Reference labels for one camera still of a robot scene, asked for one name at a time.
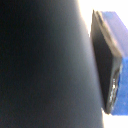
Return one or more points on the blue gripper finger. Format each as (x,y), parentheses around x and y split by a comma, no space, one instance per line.
(115,63)

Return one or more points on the dark blue book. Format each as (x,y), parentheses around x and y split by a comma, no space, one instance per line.
(43,66)

